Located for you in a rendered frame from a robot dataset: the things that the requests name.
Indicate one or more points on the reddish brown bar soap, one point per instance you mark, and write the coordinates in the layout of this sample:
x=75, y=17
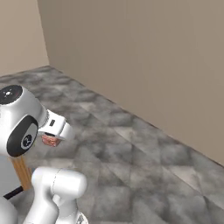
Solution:
x=51, y=141

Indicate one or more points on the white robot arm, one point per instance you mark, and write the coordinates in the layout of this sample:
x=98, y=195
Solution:
x=23, y=116

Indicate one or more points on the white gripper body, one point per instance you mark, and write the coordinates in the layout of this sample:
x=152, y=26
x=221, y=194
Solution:
x=67, y=132

